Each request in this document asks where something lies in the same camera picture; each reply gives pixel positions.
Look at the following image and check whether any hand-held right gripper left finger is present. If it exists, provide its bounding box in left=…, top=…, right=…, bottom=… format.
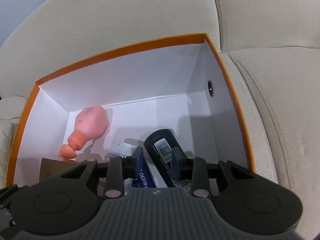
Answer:
left=59, top=146, right=145, bottom=199

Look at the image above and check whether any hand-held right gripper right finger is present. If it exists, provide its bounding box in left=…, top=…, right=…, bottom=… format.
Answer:
left=171, top=147, right=258, bottom=198

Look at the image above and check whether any blue tin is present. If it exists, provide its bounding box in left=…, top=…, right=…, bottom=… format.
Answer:
left=131, top=159, right=158, bottom=189

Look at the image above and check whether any dark blue bottle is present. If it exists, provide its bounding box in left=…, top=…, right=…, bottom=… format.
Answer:
left=143, top=129, right=194, bottom=188

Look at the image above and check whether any brown cardboard box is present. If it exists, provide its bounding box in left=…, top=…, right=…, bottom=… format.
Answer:
left=41, top=157, right=78, bottom=182

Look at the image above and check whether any pink plastic bottle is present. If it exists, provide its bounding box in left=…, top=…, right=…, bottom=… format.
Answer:
left=59, top=106, right=109, bottom=160

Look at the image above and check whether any orange cardboard box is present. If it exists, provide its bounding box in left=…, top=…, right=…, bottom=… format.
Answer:
left=5, top=32, right=257, bottom=188

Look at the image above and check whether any beige sofa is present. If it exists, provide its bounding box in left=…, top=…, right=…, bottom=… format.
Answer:
left=0, top=0, right=320, bottom=240

